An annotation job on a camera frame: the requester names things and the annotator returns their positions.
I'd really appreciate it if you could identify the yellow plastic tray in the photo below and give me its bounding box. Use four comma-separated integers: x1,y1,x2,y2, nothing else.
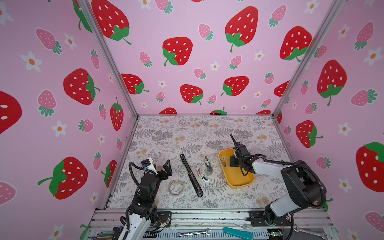
218,149,255,189

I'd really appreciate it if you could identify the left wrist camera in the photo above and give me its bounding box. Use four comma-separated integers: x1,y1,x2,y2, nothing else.
141,158,157,175

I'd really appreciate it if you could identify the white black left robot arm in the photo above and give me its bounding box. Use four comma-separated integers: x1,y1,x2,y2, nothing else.
118,158,173,240

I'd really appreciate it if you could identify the aluminium corner post right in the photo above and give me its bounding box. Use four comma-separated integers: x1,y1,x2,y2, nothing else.
272,0,345,120

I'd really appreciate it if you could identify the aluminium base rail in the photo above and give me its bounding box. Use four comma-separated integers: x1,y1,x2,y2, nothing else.
86,208,340,240

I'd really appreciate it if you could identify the clear tape roll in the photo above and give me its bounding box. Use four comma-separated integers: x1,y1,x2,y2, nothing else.
169,180,184,196

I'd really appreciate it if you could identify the teal handled tool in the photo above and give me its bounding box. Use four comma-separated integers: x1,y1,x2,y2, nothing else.
223,227,254,240

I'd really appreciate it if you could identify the aluminium corner post left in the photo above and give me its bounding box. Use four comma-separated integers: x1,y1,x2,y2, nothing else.
79,0,139,120

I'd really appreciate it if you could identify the pink white stapler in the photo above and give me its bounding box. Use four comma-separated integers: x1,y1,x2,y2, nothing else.
196,167,209,183

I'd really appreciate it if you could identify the silver wrench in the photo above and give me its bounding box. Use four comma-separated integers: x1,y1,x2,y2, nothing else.
176,229,212,238
294,226,328,240

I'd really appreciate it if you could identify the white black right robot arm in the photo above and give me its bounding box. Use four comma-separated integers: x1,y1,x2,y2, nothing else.
229,135,327,226

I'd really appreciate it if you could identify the aluminium corner post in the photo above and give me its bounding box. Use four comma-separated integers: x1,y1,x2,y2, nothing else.
79,0,139,120
272,0,345,120

